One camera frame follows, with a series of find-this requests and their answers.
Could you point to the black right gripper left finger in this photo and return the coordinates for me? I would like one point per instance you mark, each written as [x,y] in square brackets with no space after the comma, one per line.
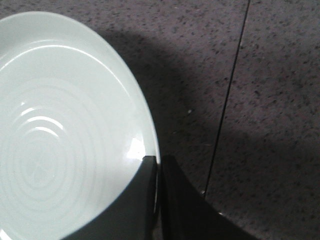
[131,215]

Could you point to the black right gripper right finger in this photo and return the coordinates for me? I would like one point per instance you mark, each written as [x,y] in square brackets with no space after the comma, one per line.
[185,215]

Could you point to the pale green round plate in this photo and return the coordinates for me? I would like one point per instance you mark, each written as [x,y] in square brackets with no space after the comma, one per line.
[74,126]

